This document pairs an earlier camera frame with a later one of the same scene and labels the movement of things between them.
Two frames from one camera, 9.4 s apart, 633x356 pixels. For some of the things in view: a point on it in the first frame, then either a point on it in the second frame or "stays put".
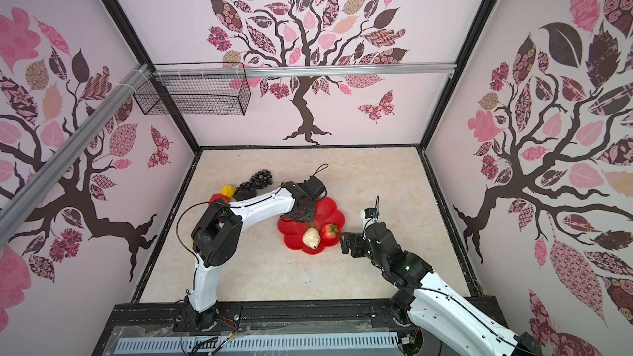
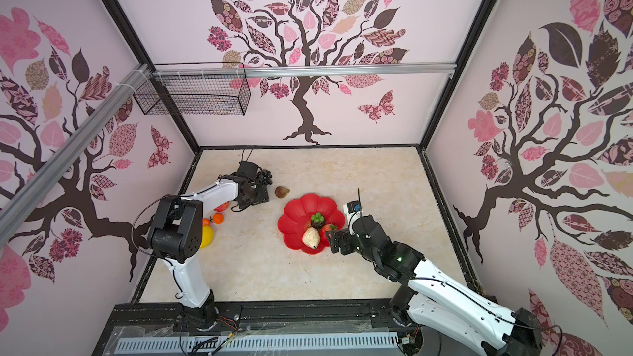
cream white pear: [311, 237] stays put
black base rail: [262, 319] stays put
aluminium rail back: [312, 71] stays put
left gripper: [308, 217] -> [263, 197]
